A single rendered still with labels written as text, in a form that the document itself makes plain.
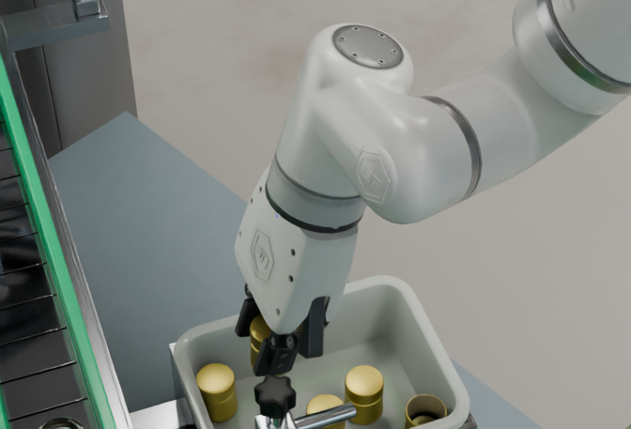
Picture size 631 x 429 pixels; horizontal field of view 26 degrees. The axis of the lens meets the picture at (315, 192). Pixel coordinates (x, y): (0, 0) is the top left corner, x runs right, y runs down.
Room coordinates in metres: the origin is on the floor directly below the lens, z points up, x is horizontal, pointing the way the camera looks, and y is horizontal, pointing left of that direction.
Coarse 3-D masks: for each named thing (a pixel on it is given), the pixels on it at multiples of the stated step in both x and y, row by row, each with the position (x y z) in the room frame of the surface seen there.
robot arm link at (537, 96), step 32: (544, 0) 0.59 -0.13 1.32; (544, 32) 0.58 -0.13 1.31; (512, 64) 0.69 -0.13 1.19; (544, 64) 0.57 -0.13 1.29; (576, 64) 0.56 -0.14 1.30; (448, 96) 0.66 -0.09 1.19; (480, 96) 0.66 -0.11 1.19; (512, 96) 0.67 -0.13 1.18; (544, 96) 0.66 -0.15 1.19; (576, 96) 0.56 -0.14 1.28; (608, 96) 0.56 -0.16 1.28; (480, 128) 0.63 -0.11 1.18; (512, 128) 0.65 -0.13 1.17; (544, 128) 0.65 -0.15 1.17; (576, 128) 0.64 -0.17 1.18; (480, 160) 0.62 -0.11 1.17; (512, 160) 0.64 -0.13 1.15
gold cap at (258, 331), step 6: (258, 318) 0.67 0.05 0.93; (252, 324) 0.67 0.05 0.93; (258, 324) 0.67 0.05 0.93; (264, 324) 0.67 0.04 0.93; (252, 330) 0.66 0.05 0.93; (258, 330) 0.66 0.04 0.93; (264, 330) 0.66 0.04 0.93; (252, 336) 0.66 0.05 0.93; (258, 336) 0.66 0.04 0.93; (264, 336) 0.66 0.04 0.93; (252, 342) 0.66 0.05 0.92; (258, 342) 0.65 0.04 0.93; (252, 348) 0.66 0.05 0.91; (258, 348) 0.65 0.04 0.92; (252, 354) 0.66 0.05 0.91; (252, 360) 0.66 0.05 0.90; (252, 366) 0.66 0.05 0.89
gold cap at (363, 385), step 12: (348, 372) 0.71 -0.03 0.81; (360, 372) 0.71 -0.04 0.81; (372, 372) 0.71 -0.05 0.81; (348, 384) 0.70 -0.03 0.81; (360, 384) 0.70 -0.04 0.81; (372, 384) 0.70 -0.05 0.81; (348, 396) 0.69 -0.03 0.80; (360, 396) 0.68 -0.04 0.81; (372, 396) 0.68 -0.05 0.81; (360, 408) 0.68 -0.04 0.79; (372, 408) 0.68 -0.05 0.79; (360, 420) 0.68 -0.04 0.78; (372, 420) 0.68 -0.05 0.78
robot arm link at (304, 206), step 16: (272, 160) 0.69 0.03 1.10; (272, 176) 0.67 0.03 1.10; (272, 192) 0.67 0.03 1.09; (288, 192) 0.66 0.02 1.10; (304, 192) 0.65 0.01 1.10; (288, 208) 0.65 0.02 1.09; (304, 208) 0.65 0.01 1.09; (320, 208) 0.65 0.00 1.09; (336, 208) 0.65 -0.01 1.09; (352, 208) 0.65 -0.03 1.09; (320, 224) 0.64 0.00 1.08; (336, 224) 0.65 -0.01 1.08
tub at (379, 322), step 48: (384, 288) 0.79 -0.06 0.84; (192, 336) 0.73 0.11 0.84; (336, 336) 0.77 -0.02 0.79; (384, 336) 0.78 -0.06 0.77; (432, 336) 0.73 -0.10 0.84; (192, 384) 0.68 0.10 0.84; (240, 384) 0.73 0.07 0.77; (336, 384) 0.73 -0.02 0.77; (384, 384) 0.73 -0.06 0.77; (432, 384) 0.70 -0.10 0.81
